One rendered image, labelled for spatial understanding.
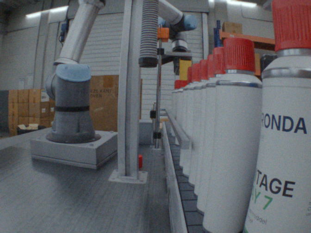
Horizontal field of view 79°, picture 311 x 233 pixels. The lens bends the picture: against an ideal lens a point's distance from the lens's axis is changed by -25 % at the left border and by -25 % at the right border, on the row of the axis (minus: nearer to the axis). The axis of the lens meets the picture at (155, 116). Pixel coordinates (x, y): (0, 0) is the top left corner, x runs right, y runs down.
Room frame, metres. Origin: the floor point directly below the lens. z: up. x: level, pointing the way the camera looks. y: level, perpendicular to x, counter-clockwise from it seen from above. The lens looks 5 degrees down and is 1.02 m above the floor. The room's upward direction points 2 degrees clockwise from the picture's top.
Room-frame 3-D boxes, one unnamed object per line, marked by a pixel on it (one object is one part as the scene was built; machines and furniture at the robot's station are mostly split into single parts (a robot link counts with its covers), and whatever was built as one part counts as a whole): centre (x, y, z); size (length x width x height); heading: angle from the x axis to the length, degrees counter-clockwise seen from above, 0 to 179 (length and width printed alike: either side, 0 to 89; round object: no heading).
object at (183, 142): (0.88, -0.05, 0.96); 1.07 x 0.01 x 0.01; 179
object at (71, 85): (0.70, 0.26, 1.06); 0.13 x 0.12 x 0.14; 40
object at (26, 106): (4.18, 2.35, 0.57); 1.20 x 0.85 x 1.14; 175
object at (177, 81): (0.88, -0.08, 0.98); 0.05 x 0.05 x 0.20
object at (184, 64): (0.60, -0.07, 1.09); 0.03 x 0.01 x 0.06; 89
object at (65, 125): (0.70, 0.26, 0.94); 0.15 x 0.15 x 0.10
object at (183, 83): (0.72, -0.09, 0.98); 0.05 x 0.05 x 0.20
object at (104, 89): (1.27, 0.21, 0.99); 0.30 x 0.24 x 0.27; 175
